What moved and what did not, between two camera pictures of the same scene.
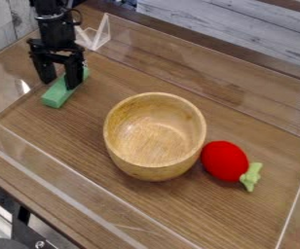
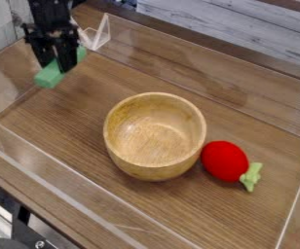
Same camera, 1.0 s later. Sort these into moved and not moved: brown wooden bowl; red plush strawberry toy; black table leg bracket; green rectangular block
Moved: green rectangular block
Not moved: red plush strawberry toy; brown wooden bowl; black table leg bracket
